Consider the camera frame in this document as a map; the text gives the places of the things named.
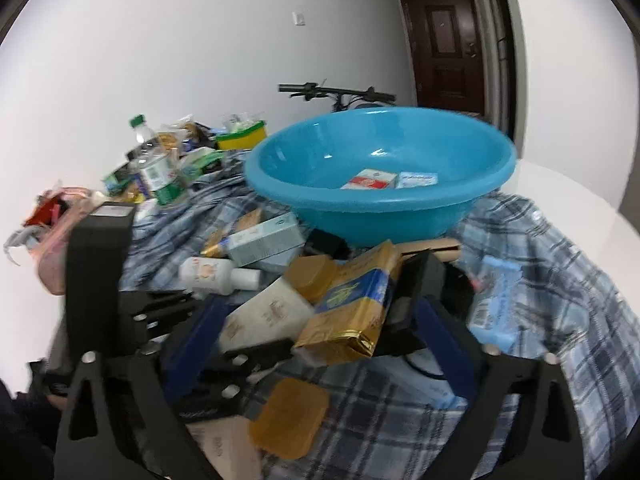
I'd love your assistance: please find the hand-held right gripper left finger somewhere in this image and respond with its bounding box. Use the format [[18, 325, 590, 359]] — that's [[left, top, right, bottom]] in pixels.
[[54, 300, 233, 480]]

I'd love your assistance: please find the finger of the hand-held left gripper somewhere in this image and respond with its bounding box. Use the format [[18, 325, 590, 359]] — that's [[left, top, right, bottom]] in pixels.
[[117, 287, 211, 356], [175, 337, 296, 421]]

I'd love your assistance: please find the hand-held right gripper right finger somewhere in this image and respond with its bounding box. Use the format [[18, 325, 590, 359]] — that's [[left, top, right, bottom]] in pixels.
[[415, 300, 586, 480]]

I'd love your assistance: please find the white box with gold print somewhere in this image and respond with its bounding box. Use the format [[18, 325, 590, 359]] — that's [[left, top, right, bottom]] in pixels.
[[219, 276, 329, 355]]

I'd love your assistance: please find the white lotion bottle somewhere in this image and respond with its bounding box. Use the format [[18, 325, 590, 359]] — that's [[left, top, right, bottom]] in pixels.
[[178, 256, 264, 297]]

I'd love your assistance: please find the gold and blue foil pack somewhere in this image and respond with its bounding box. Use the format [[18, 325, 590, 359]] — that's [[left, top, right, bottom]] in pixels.
[[291, 239, 407, 367]]

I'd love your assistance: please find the light blue printed box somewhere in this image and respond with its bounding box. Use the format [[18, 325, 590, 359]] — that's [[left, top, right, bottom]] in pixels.
[[396, 172, 439, 189]]

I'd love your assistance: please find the white box with red print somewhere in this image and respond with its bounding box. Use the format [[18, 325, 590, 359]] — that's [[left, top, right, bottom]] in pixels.
[[341, 168, 399, 191]]

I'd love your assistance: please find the blue plastic basin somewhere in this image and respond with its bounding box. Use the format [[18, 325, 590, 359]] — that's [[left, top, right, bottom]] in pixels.
[[244, 106, 518, 248]]

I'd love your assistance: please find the pink plastic bag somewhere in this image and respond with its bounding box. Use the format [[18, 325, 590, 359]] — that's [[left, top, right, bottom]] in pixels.
[[5, 184, 101, 297]]

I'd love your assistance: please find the light blue tissue pack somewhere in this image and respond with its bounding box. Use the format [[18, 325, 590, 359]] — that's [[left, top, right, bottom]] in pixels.
[[467, 254, 524, 357]]

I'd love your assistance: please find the orange soap bar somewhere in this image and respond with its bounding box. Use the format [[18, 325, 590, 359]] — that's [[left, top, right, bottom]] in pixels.
[[249, 377, 331, 461]]

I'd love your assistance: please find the dark green box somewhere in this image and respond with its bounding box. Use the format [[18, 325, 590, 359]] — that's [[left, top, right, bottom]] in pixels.
[[102, 164, 151, 197]]

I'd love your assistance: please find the amber plastic case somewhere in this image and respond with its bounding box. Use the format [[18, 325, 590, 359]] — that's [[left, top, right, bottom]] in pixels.
[[284, 254, 340, 307]]

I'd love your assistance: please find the clear bottle with green cap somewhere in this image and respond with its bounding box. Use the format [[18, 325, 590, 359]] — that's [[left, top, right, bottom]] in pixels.
[[127, 114, 185, 207]]

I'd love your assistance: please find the blue plaid shirt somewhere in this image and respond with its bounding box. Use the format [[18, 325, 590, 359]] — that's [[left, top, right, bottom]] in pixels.
[[117, 152, 640, 480]]

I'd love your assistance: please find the pale green box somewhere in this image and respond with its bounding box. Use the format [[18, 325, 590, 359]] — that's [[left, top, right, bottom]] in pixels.
[[226, 211, 307, 268]]

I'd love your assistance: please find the gold foil packet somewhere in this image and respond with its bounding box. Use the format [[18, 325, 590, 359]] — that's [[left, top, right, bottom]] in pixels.
[[201, 207, 265, 259]]

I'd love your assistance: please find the green tissue pack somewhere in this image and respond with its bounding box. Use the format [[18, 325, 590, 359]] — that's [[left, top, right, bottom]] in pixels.
[[179, 146, 227, 187]]

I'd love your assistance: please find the yellow and green container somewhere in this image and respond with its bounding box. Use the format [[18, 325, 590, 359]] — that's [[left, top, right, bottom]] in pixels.
[[215, 119, 268, 152]]

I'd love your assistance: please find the dark brown door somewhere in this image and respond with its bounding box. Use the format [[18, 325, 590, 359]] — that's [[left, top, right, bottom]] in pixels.
[[396, 0, 487, 117]]

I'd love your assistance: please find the black framed glass door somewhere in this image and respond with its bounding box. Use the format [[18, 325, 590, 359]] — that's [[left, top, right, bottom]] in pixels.
[[479, 0, 518, 143]]

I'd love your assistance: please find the bicycle handlebar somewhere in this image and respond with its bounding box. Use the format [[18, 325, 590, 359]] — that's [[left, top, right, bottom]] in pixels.
[[277, 80, 397, 112]]

